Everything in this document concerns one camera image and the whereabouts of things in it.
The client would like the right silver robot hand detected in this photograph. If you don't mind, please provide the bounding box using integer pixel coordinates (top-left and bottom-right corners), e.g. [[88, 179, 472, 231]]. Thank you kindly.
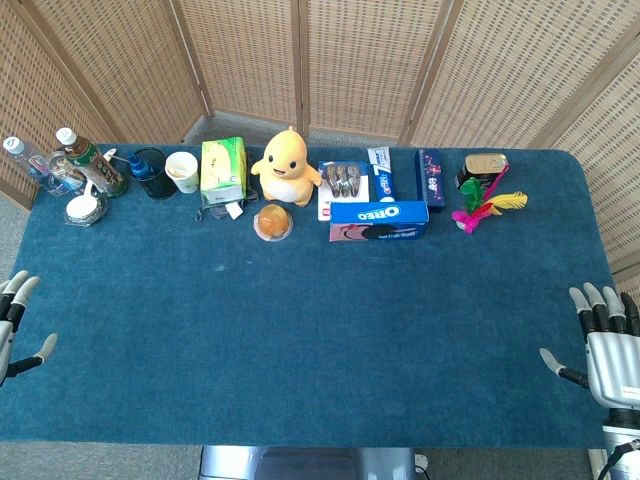
[[539, 282, 640, 411]]

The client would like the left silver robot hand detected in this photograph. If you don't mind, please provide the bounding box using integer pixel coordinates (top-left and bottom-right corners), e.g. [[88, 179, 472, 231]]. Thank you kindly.
[[0, 270, 59, 387]]

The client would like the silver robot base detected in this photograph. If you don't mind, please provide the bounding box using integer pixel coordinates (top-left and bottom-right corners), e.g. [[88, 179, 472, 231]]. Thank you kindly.
[[198, 445, 418, 480]]

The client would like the white round lidded container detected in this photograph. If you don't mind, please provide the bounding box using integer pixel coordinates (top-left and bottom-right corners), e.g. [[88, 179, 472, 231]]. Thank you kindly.
[[64, 179, 109, 228]]

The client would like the clear glass jar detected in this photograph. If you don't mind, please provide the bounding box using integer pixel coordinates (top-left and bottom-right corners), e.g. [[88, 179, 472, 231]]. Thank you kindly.
[[47, 150, 87, 195]]

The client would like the clear water bottle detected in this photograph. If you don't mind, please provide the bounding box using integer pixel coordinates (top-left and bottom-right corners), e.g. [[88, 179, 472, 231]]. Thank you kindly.
[[2, 135, 60, 197]]

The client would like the green tea bottle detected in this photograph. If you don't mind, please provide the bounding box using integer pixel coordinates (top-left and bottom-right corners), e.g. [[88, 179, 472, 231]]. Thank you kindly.
[[55, 127, 129, 200]]

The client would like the colourful feather shuttlecock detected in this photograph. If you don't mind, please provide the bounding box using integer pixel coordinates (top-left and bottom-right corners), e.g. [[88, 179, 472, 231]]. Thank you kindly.
[[450, 164, 529, 235]]

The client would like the gold lidded tin can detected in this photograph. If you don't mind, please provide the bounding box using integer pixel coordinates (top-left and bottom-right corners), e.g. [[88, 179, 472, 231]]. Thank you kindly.
[[455, 152, 510, 192]]

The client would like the white paper cup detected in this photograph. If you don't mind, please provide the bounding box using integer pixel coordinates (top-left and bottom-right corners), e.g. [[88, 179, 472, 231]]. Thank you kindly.
[[164, 151, 201, 195]]

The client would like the black clip with tag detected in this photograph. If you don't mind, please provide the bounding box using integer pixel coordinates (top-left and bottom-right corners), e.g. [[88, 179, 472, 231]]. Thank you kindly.
[[194, 197, 261, 223]]

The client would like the dark blue slim box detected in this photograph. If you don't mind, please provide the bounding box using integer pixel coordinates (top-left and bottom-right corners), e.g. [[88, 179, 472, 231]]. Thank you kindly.
[[414, 148, 446, 213]]

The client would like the blue Oreo box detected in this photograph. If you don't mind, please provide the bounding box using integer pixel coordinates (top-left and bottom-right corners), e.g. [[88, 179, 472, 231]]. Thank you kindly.
[[328, 200, 431, 243]]

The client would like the green tissue box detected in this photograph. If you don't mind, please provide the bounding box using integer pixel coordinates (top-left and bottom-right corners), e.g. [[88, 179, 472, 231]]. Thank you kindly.
[[200, 136, 249, 206]]

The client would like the orange jelly cup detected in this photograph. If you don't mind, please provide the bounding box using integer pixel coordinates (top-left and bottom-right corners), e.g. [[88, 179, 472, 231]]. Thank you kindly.
[[253, 203, 294, 244]]

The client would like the blue table cloth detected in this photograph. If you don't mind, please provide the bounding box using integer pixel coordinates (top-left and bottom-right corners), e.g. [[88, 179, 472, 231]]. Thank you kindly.
[[0, 144, 617, 449]]

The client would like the white blue toothpaste box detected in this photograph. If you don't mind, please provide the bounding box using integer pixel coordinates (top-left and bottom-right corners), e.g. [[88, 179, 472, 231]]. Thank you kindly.
[[366, 146, 398, 203]]

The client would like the hair clip card pack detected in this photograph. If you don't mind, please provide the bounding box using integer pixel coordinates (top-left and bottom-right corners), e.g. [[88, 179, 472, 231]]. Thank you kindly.
[[317, 159, 371, 222]]

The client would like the yellow plush dinosaur toy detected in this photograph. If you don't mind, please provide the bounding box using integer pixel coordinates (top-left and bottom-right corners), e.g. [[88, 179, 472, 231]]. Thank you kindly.
[[250, 126, 324, 208]]

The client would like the woven folding screen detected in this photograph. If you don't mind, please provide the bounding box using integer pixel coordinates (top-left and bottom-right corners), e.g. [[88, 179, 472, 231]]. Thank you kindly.
[[0, 0, 640, 306]]

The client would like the black cable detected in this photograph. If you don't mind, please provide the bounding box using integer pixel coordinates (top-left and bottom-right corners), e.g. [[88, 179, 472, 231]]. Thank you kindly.
[[597, 439, 640, 480]]

